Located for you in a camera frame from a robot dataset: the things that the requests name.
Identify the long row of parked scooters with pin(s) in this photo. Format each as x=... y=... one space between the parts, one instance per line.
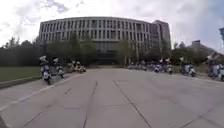
x=186 y=68

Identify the small group of parked scooters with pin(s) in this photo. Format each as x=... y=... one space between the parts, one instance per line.
x=78 y=67

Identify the large curved grey building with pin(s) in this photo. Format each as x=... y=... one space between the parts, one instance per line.
x=106 y=33

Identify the low building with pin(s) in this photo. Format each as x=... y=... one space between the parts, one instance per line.
x=200 y=47

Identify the concrete kerb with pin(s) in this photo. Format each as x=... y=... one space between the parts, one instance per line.
x=18 y=82

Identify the grass lawn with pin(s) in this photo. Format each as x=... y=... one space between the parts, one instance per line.
x=18 y=72

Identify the row of trees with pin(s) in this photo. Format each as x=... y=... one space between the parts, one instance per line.
x=23 y=55

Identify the grey building with window bands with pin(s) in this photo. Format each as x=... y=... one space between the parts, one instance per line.
x=222 y=34

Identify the grey slab pavement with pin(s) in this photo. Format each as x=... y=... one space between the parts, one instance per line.
x=113 y=100

